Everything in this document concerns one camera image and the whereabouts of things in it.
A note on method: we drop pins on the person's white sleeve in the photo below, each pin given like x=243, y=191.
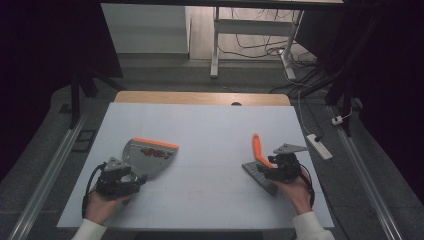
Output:
x=89, y=231
x=313, y=228

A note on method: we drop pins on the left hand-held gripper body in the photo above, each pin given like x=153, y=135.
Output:
x=113, y=180

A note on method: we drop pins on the black metal stand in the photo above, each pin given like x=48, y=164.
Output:
x=75, y=100
x=346, y=100

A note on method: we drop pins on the white desk frame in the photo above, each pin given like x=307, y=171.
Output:
x=253, y=27

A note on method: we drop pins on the white power strip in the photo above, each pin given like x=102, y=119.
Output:
x=319, y=146

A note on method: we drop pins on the white table mat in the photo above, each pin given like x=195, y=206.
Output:
x=206, y=126

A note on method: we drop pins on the aluminium rail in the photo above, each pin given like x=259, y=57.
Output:
x=46, y=181
x=366, y=181

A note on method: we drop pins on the person's left white sleeve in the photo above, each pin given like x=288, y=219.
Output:
x=89, y=231

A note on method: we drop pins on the person's right white sleeve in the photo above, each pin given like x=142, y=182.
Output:
x=313, y=228

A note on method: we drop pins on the white cabinet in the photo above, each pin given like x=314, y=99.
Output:
x=146, y=30

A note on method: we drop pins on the person's right hand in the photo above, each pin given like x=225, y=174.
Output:
x=296, y=195

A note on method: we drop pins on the small white adapter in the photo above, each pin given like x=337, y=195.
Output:
x=337, y=120

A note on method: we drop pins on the person's left hand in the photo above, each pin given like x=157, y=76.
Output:
x=101, y=208

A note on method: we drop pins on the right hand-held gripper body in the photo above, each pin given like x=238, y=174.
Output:
x=288, y=166

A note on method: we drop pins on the black floor plate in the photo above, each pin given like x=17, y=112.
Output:
x=85, y=141

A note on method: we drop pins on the wooden table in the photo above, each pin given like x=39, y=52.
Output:
x=186, y=97

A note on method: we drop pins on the grey dustpan with orange edge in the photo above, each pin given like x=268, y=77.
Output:
x=150, y=163

